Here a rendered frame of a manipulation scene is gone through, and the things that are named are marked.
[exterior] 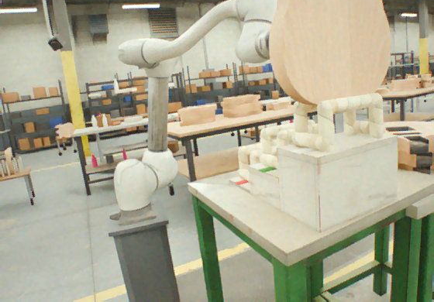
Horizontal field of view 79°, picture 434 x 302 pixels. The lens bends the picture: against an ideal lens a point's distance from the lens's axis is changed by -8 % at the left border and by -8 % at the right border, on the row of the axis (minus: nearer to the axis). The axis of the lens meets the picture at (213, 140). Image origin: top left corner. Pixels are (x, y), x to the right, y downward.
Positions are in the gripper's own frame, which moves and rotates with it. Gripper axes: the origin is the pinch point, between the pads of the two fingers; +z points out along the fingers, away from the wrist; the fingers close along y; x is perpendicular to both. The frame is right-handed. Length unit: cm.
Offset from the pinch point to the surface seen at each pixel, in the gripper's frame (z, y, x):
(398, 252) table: 5, -23, -67
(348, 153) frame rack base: 9.3, 5.0, -28.4
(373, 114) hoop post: 7.0, -6.5, -21.6
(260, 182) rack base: -14.5, 13.9, -39.4
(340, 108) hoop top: 8.2, 5.7, -18.4
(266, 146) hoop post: -16.1, 9.7, -30.0
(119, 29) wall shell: -1118, -80, 247
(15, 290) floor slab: -166, 137, -140
